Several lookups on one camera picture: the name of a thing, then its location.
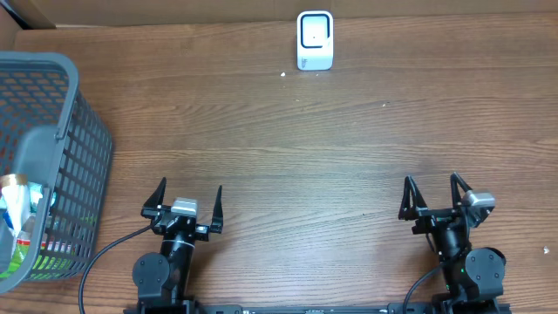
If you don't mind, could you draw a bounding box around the grey plastic basket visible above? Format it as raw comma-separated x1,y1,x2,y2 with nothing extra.
1,51,113,293

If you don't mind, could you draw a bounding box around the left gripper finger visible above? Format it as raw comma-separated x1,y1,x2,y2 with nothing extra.
143,177,167,208
211,185,224,227

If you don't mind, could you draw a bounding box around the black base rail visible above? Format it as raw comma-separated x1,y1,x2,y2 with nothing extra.
122,301,512,314

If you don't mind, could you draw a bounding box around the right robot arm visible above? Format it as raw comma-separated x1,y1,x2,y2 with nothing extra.
391,173,511,313

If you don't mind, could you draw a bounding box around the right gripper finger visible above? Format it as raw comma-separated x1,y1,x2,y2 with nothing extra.
399,175,428,212
450,172,472,208

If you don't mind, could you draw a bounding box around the white tube gold cap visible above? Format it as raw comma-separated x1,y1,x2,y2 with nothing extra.
1,174,31,235

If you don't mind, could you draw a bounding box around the white barcode scanner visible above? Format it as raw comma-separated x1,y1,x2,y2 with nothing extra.
296,10,334,71

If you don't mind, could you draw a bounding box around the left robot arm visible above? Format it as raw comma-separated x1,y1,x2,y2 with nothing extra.
128,178,224,313

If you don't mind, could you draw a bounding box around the teal tissue packet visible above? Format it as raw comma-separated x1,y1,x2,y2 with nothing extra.
28,181,44,214

